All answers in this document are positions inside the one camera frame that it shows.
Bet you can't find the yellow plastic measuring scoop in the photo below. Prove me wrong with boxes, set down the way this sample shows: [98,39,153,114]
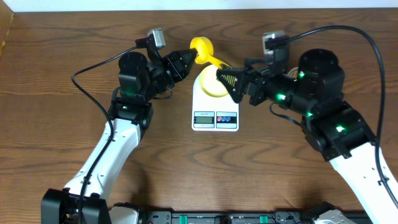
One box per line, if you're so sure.
[190,37,230,69]

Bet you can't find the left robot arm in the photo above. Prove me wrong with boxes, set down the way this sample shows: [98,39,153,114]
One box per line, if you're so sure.
[41,47,197,223]

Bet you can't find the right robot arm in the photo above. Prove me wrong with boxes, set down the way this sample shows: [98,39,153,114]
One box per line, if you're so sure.
[216,49,397,223]

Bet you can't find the pale yellow bowl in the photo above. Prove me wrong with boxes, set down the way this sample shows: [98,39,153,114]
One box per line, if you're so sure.
[198,65,228,98]

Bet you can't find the white digital kitchen scale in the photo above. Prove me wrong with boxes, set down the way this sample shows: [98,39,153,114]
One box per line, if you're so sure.
[192,76,239,132]

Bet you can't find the soybeans in container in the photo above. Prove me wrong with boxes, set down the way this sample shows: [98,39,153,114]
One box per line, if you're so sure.
[287,68,299,79]

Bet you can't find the black right camera cable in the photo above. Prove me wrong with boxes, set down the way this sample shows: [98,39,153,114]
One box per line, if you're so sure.
[266,25,398,210]

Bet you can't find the black camera cable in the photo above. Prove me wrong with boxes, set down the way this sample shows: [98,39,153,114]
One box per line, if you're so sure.
[266,25,398,210]
[70,37,156,224]

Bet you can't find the black left camera cable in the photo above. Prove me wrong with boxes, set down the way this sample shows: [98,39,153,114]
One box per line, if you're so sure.
[70,37,156,224]

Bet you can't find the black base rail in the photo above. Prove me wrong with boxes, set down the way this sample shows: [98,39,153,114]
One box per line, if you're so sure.
[108,202,371,224]

